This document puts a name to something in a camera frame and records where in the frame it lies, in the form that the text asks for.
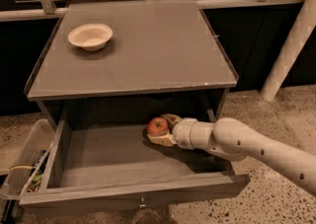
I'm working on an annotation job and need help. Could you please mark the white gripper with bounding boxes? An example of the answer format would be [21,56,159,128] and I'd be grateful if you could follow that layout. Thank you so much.
[147,113,197,150]

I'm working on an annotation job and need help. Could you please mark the red apple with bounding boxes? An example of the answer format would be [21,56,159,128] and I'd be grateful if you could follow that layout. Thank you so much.
[147,117,169,135]

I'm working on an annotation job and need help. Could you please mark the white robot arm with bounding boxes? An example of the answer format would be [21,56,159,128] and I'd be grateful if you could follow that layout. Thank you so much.
[146,113,316,195]

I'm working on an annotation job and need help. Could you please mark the metal drawer knob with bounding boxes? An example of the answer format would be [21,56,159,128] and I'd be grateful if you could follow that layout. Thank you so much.
[138,197,147,209]

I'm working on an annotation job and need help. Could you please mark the open grey top drawer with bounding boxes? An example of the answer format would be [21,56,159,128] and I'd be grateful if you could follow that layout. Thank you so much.
[21,112,250,216]

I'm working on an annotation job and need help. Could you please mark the grey cabinet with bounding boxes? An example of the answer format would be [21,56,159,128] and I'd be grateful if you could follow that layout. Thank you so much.
[25,0,238,122]

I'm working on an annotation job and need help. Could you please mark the white paper bowl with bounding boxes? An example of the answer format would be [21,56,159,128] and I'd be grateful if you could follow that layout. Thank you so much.
[68,24,114,51]

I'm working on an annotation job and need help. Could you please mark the clear plastic bin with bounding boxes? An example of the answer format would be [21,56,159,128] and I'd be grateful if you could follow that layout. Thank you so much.
[0,119,55,200]

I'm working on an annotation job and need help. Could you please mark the metal railing bar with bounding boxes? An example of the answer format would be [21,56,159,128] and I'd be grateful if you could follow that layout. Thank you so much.
[0,0,310,23]

